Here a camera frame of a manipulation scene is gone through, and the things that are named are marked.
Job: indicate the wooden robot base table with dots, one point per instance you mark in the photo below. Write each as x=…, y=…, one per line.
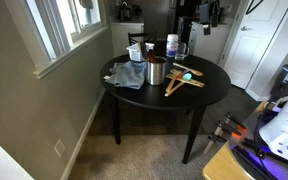
x=225, y=166

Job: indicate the white door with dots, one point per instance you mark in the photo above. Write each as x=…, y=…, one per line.
x=258, y=25

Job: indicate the black orange clamp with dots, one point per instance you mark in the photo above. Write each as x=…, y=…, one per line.
x=221, y=129
x=232, y=120

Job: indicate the red silicone spatula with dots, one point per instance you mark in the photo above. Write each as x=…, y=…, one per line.
x=151, y=56

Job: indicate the clear glass mug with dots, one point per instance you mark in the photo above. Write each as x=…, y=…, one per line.
x=182, y=51

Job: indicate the blue cloth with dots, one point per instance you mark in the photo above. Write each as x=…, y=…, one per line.
x=130, y=74

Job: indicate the wooden spork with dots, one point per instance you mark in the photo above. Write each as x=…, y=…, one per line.
x=195, y=72

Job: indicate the wide wooden turner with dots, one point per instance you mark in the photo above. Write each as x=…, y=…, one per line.
x=143, y=50

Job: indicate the silver utensil holder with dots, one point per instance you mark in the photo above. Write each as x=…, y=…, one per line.
x=156, y=71

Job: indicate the white blue-label bottle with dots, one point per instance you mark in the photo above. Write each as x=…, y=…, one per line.
x=171, y=45

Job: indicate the round black table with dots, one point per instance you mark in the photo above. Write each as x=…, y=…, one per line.
x=217, y=84

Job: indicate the coffee maker on counter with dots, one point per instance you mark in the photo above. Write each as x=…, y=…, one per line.
x=123, y=11

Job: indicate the window frame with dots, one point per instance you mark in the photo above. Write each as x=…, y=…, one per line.
x=55, y=30

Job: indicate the white plastic container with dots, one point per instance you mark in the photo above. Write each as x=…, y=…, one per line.
x=135, y=52

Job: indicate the white kitchen counter cabinet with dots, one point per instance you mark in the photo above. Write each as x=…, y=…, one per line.
x=120, y=31

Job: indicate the wooden spoon under pile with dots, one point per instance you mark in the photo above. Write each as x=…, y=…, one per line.
x=174, y=89

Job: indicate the teal silicone spoon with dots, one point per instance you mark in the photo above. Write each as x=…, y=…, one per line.
x=187, y=76

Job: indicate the red measuring spoon clear handle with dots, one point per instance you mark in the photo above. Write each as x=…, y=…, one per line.
x=181, y=74

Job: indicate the wooden spatula flat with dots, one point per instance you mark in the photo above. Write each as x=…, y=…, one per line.
x=175, y=73

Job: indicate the black chair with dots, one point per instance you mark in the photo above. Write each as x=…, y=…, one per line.
x=147, y=37

